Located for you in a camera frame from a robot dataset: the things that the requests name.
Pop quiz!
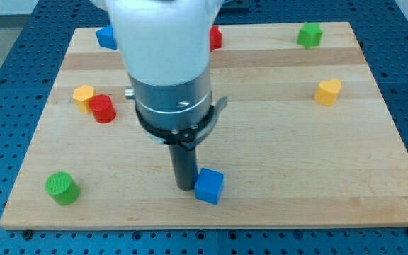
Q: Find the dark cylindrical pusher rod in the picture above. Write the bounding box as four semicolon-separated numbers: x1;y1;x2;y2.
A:
169;144;198;191

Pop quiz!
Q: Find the red block behind arm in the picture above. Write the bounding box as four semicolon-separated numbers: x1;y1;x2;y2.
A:
210;25;222;52

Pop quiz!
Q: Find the red cylinder block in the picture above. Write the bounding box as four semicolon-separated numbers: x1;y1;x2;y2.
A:
89;94;116;124

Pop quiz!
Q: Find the blue cube block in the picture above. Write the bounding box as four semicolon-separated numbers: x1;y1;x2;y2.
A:
194;168;225;205

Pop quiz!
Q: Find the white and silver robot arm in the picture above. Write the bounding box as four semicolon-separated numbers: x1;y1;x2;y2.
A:
91;0;224;130

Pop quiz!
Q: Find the blue block behind arm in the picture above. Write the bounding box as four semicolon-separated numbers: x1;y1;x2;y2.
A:
96;25;117;50

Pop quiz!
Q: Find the wooden board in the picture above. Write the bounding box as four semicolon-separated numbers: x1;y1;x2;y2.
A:
0;22;408;230

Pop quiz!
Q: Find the yellow heart block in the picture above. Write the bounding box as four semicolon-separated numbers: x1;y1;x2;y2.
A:
314;78;341;106

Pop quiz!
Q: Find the black clamp with grey lever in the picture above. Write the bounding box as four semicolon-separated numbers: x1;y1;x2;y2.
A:
135;96;228;150

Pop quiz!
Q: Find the green cylinder block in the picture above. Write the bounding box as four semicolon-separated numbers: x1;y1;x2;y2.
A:
45;171;80;205

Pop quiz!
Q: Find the green star block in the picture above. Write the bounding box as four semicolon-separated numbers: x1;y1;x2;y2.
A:
296;22;323;49

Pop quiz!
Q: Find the yellow hexagon block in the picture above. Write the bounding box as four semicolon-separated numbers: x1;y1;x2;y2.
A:
72;85;96;113

